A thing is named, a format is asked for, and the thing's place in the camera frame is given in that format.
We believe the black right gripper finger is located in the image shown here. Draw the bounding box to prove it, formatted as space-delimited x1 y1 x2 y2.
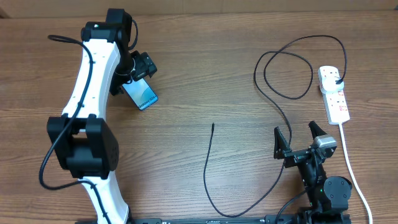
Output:
308 121 326 139
274 127 292 159

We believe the Samsung Galaxy smartphone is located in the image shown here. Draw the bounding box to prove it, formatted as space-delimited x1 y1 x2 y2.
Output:
123 78 158 111

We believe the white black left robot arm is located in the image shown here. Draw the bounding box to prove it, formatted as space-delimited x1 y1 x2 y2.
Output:
47 8 158 223

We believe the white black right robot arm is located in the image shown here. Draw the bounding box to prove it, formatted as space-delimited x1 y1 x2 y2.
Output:
266 121 353 223

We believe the white charger plug adapter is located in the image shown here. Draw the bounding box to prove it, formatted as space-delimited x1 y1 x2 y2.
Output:
320 75 345 94

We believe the white power strip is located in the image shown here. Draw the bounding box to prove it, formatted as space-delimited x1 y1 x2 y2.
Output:
318 66 350 125

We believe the white power strip cord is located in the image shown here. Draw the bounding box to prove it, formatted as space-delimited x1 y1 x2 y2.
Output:
338 123 373 224

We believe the black charging cable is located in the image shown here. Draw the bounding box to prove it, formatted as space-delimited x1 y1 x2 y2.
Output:
203 34 348 218

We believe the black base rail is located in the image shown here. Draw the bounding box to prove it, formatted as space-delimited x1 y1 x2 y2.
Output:
74 213 352 224

